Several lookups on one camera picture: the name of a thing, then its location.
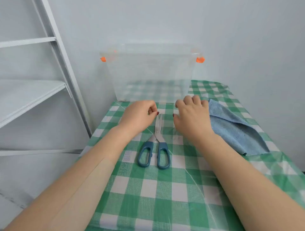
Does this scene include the person's right hand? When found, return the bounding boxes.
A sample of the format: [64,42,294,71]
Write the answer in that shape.
[173,95,215,146]

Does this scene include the person's left hand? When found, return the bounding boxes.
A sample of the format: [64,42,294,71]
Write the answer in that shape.
[118,100,159,138]

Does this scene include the blue handled steel scissors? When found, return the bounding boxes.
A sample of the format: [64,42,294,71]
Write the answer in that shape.
[137,114,171,170]

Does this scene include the blue microfibre cloth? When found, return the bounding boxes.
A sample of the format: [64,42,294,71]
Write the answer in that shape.
[208,99,270,156]

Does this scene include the person's right forearm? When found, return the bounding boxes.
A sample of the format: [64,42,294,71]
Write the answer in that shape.
[194,133,305,231]

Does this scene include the person's left forearm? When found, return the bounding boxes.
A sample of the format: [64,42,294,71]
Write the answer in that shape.
[4,126,143,231]

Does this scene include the clear plastic storage box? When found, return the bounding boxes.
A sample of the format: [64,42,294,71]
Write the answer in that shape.
[99,43,205,103]

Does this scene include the green white checkered tablecloth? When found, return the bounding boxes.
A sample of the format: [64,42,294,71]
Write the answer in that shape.
[78,80,305,231]

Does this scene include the white metal shelf rack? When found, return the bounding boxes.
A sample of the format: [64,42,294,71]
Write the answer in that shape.
[0,0,93,157]

